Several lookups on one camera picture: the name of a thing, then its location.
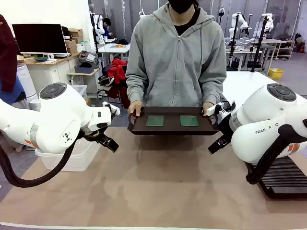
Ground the red jacket on chair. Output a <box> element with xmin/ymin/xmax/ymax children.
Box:
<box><xmin>106</xmin><ymin>58</ymin><xmax>130</xmax><ymax>109</ymax></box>

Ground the black face mask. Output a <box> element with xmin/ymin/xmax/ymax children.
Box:
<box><xmin>167</xmin><ymin>0</ymin><xmax>193</xmax><ymax>14</ymax></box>

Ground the black computer monitor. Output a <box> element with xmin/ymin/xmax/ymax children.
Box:
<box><xmin>12</xmin><ymin>23</ymin><xmax>69</xmax><ymax>55</ymax></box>

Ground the dark grey tray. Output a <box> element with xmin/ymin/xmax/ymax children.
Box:
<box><xmin>74</xmin><ymin>65</ymin><xmax>95</xmax><ymax>74</ymax></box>

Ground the dark brown serving tray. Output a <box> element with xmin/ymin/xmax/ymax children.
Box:
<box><xmin>127</xmin><ymin>106</ymin><xmax>220</xmax><ymax>136</ymax></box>

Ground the yellow plastic crate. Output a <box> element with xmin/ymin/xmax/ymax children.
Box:
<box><xmin>268</xmin><ymin>68</ymin><xmax>284</xmax><ymax>80</ymax></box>

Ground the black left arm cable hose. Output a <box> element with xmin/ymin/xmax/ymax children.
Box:
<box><xmin>0</xmin><ymin>129</ymin><xmax>84</xmax><ymax>188</ymax></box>

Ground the person's right hand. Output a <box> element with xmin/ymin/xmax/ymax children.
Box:
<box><xmin>128</xmin><ymin>100</ymin><xmax>144</xmax><ymax>117</ymax></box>

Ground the person's right forearm grey sleeve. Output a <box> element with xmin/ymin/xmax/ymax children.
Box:
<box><xmin>125</xmin><ymin>71</ymin><xmax>145</xmax><ymax>104</ymax></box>

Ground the small wooden side table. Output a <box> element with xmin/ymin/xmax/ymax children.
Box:
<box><xmin>67</xmin><ymin>67</ymin><xmax>100</xmax><ymax>94</ymax></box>

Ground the person in grey hoodie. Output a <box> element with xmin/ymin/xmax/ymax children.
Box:
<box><xmin>125</xmin><ymin>0</ymin><xmax>227</xmax><ymax>109</ymax></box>

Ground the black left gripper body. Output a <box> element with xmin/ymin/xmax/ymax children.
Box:
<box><xmin>81</xmin><ymin>122</ymin><xmax>113</xmax><ymax>146</ymax></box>

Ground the small white cylinder device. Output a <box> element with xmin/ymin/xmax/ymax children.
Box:
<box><xmin>29</xmin><ymin>99</ymin><xmax>42</xmax><ymax>112</ymax></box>

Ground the seated person in blue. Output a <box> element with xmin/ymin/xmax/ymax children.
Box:
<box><xmin>102</xmin><ymin>18</ymin><xmax>115</xmax><ymax>37</ymax></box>

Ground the large white table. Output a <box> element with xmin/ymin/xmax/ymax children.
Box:
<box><xmin>222</xmin><ymin>71</ymin><xmax>307</xmax><ymax>104</ymax></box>

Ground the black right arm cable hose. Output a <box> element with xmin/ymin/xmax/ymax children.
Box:
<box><xmin>246</xmin><ymin>124</ymin><xmax>307</xmax><ymax>185</ymax></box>

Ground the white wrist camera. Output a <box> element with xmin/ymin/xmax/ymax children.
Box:
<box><xmin>207</xmin><ymin>101</ymin><xmax>237</xmax><ymax>116</ymax></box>
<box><xmin>102</xmin><ymin>101</ymin><xmax>121</xmax><ymax>118</ymax></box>

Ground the black slotted PCB rack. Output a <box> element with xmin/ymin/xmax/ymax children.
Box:
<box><xmin>247</xmin><ymin>155</ymin><xmax>307</xmax><ymax>199</ymax></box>

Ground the green square PCB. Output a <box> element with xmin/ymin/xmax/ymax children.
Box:
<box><xmin>145</xmin><ymin>115</ymin><xmax>165</xmax><ymax>127</ymax></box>
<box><xmin>179</xmin><ymin>115</ymin><xmax>200</xmax><ymax>127</ymax></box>

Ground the person's left forearm grey sleeve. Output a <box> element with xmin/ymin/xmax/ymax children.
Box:
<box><xmin>202</xmin><ymin>71</ymin><xmax>227</xmax><ymax>106</ymax></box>

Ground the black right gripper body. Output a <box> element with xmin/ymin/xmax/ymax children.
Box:
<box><xmin>216</xmin><ymin>112</ymin><xmax>233</xmax><ymax>142</ymax></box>

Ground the black tripod stand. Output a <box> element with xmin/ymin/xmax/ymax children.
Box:
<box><xmin>250</xmin><ymin>16</ymin><xmax>270</xmax><ymax>73</ymax></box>

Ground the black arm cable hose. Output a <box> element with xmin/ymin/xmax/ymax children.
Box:
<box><xmin>246</xmin><ymin>124</ymin><xmax>307</xmax><ymax>185</ymax></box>
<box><xmin>0</xmin><ymin>129</ymin><xmax>84</xmax><ymax>188</ymax></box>

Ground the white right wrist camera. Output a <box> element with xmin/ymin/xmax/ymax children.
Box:
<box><xmin>207</xmin><ymin>101</ymin><xmax>237</xmax><ymax>116</ymax></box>

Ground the white cabinet desk wood top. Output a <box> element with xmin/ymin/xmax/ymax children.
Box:
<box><xmin>23</xmin><ymin>52</ymin><xmax>81</xmax><ymax>96</ymax></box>

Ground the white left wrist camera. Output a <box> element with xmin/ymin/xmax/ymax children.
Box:
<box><xmin>102</xmin><ymin>101</ymin><xmax>121</xmax><ymax>118</ymax></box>

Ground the white air purifier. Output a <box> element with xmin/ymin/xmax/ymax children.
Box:
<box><xmin>16</xmin><ymin>64</ymin><xmax>39</xmax><ymax>101</ymax></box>

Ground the white background table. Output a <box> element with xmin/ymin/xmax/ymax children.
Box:
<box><xmin>97</xmin><ymin>43</ymin><xmax>131</xmax><ymax>61</ymax></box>

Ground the person's left hand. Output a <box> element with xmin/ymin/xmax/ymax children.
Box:
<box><xmin>202</xmin><ymin>102</ymin><xmax>216</xmax><ymax>118</ymax></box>

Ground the clear plastic bin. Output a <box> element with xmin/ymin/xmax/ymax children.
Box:
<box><xmin>35</xmin><ymin>136</ymin><xmax>101</xmax><ymax>173</ymax></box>

